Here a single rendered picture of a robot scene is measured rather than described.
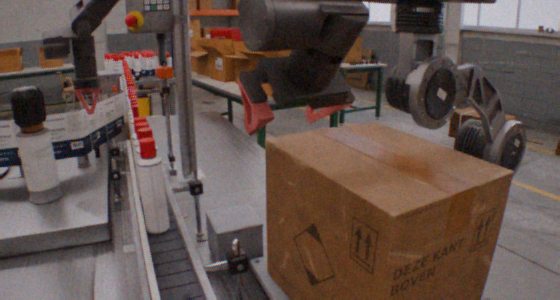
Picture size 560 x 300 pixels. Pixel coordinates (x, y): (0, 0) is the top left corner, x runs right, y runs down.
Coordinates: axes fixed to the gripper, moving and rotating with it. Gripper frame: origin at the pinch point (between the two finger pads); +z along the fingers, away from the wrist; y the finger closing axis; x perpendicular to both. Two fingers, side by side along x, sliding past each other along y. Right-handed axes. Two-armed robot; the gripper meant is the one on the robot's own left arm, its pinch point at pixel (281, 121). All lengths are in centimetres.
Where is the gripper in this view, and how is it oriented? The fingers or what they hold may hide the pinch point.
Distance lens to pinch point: 51.1
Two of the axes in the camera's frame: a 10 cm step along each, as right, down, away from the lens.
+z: -3.3, 5.7, 7.5
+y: -8.4, 1.8, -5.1
